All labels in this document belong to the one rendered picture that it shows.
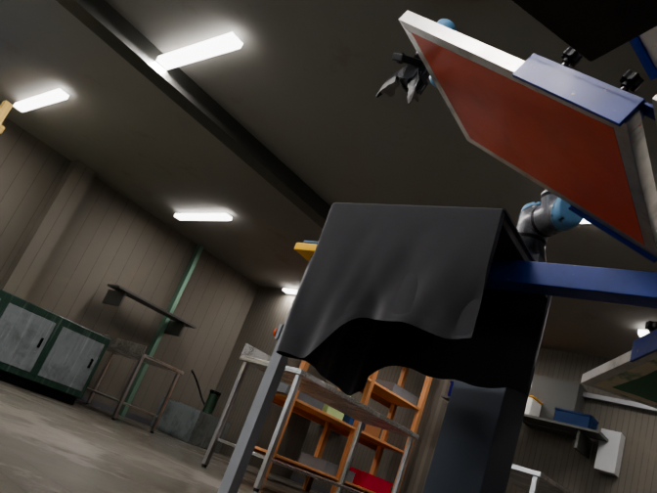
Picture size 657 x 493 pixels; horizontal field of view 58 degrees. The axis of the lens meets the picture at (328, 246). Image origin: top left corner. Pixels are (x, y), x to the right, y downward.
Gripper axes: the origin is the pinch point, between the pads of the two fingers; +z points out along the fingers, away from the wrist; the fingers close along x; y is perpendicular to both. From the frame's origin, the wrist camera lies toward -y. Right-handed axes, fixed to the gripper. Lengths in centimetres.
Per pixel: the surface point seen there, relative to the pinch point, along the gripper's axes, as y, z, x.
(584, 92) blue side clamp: -30, 7, -79
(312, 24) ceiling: 82, -94, 192
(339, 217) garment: -23, 51, -33
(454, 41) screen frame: -29.2, -2.8, -38.1
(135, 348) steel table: 328, 212, 469
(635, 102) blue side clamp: -30, 8, -90
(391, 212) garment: -22, 45, -47
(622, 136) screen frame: -24, 12, -88
